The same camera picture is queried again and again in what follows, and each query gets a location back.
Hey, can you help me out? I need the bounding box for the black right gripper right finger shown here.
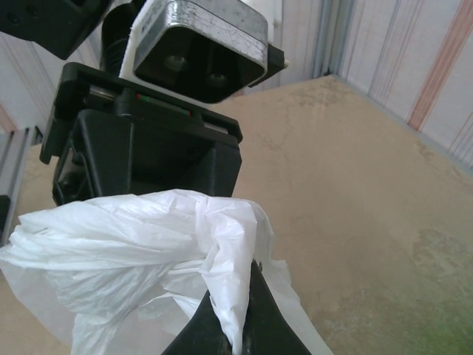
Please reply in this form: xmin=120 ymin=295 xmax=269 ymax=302
xmin=240 ymin=258 xmax=310 ymax=355

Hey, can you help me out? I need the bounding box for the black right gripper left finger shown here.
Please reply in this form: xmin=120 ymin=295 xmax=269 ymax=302
xmin=160 ymin=288 xmax=233 ymax=355

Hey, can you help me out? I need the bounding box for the white plastic bag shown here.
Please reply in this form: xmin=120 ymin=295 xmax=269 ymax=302
xmin=0 ymin=187 xmax=333 ymax=355

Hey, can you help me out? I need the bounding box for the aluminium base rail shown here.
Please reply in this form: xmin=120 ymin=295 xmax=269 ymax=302
xmin=0 ymin=125 xmax=42 ymax=247

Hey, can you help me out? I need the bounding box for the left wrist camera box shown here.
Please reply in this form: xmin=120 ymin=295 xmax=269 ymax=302
xmin=118 ymin=0 xmax=290 ymax=105

